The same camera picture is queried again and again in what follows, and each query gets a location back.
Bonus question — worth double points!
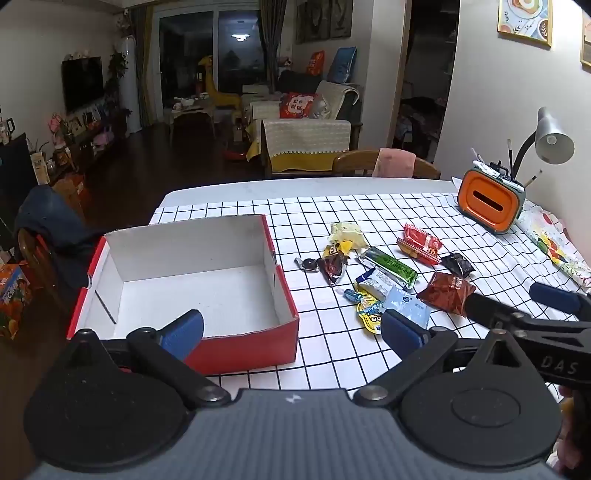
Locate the grey desk lamp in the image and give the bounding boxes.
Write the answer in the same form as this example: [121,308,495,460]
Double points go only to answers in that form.
[510,107,575,178]

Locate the small black snack packet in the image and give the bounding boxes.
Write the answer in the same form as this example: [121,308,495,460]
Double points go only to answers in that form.
[441,252,475,278]

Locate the grey curtain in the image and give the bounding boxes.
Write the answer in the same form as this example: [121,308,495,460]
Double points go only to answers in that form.
[259,0,282,93]

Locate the red printed cushion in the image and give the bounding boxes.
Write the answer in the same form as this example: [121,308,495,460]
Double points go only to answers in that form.
[279,92,324,120]

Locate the yellow giraffe toy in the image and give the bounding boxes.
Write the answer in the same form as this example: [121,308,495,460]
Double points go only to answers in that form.
[198,54,243,112]

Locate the red cardboard box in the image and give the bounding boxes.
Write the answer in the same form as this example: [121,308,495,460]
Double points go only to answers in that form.
[67,213,300,377]

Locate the red-brown snack packet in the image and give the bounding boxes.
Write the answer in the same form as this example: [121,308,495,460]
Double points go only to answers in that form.
[416,271,477,317]

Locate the yellow cartoon jelly packet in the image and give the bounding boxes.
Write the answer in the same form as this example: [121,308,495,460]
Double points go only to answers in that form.
[355,288,386,334]

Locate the light blue wipe packet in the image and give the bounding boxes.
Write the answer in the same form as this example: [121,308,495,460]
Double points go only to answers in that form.
[383,286,432,330]

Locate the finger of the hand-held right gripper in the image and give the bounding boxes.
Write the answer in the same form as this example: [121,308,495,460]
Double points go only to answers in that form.
[465,293,525,329]
[529,281,591,320]

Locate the person's right hand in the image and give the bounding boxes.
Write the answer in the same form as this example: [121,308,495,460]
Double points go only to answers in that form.
[558,385,578,476]

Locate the blue white biscuit packet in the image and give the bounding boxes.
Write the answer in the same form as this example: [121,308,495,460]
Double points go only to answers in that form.
[355,268,398,301]

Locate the coffee table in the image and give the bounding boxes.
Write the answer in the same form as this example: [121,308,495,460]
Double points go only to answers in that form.
[168,98,218,139]

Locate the pink towel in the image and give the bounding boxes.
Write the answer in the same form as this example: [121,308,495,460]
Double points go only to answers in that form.
[372,148,416,178]

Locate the white black checkered tablecloth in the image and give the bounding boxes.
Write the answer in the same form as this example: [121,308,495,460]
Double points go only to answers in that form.
[148,191,591,402]

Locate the cream lace sofa cover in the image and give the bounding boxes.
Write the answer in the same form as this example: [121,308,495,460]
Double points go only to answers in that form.
[261,119,352,157]

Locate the dark framed pictures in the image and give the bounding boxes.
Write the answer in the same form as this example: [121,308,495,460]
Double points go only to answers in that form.
[295,0,354,44]

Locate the white standing air conditioner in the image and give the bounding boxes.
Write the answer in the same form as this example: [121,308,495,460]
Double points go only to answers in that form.
[121,37,141,134]

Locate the dark brown snack packet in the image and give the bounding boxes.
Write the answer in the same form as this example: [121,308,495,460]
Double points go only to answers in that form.
[317,253,350,287]

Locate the sofa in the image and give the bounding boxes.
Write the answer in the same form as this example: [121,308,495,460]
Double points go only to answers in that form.
[242,69,363,177]

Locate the blue cushion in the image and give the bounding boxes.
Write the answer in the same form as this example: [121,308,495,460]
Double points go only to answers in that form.
[330,47,357,84]

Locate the colourful printed plastic bag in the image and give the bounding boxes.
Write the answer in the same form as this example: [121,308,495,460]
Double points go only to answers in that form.
[517,203,591,289]

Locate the orange cardboard box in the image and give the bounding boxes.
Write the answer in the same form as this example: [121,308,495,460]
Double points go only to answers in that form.
[53,174,88,217]

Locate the dark jacket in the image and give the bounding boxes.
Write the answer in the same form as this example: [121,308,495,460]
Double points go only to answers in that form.
[14,185,112,287]

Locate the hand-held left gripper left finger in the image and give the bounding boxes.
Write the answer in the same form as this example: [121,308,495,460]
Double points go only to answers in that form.
[67,309,232,409]

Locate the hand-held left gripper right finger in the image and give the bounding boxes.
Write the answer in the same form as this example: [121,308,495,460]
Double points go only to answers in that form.
[353,308,546,408]

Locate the wooden chair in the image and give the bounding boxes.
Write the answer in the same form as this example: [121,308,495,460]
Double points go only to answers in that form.
[16,228,65,315]
[332,148,441,180]

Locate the pale yellow snack packet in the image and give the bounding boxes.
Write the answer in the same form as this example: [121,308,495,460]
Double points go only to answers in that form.
[329,222,368,247]

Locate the yellow candy packet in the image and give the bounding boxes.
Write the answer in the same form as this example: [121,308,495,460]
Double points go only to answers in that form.
[323,240,354,259]

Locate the green snack bar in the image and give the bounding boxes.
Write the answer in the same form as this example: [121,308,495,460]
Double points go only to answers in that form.
[358,246,419,291]

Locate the orange printed box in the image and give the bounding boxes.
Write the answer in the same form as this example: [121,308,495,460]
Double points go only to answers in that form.
[0,263,33,340]

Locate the colourful wall painting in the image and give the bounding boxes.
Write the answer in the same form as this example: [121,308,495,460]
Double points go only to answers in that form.
[498,0,553,47]

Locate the television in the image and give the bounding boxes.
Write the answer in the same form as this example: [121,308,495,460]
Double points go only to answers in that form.
[62,56,103,113]

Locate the orange tissue box holder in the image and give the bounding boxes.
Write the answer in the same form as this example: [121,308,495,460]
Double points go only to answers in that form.
[457,159,527,235]

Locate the green houseplant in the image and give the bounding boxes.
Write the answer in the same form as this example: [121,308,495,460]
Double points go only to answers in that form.
[107,51,132,116]

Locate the red checkered snack packet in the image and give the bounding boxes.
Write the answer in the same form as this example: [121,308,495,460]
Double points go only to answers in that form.
[396,223,444,266]

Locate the television cabinet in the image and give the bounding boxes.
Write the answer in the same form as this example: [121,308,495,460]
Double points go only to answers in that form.
[46,111,130,185]

